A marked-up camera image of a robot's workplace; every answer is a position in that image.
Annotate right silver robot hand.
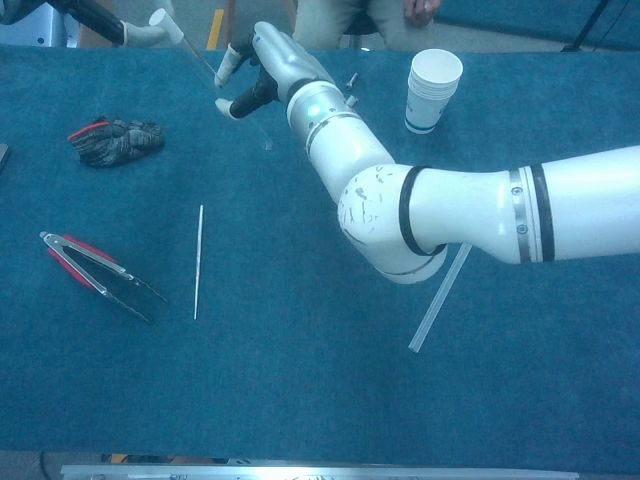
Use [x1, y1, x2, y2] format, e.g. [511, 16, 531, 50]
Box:
[213, 20, 335, 121]

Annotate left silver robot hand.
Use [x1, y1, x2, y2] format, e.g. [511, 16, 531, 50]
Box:
[0, 0, 170, 49]

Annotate clear glass test tube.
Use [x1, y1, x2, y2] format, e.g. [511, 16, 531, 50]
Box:
[177, 38, 274, 152]

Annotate brown cardboard board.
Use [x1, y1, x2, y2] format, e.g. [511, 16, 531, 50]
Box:
[78, 22, 119, 49]

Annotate seated person in beige trousers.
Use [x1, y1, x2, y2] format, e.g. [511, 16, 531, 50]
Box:
[292, 0, 444, 50]

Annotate silver metal cabinet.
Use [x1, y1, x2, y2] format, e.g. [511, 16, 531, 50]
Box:
[0, 4, 81, 49]

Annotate black stool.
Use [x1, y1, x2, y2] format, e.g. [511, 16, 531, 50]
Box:
[342, 12, 379, 50]

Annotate black grey work glove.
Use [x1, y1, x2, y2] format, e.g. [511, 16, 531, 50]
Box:
[67, 116, 166, 169]

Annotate stack of white paper cups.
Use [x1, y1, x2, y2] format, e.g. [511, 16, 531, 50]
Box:
[404, 48, 465, 135]

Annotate thin white stirring rod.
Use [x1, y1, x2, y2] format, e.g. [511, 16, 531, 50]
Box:
[193, 204, 205, 321]

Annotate black tripod leg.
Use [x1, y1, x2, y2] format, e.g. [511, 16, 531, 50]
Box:
[560, 0, 612, 53]

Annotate clear flat plastic strip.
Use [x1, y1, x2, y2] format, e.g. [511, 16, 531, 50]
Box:
[408, 245, 472, 354]

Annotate teal felt table cover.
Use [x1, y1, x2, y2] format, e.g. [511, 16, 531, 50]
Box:
[0, 43, 640, 474]

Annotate metal tongs with red handles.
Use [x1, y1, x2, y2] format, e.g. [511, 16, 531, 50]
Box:
[39, 230, 169, 325]

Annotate aluminium frame rail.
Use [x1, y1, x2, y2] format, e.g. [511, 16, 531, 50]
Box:
[60, 463, 580, 480]

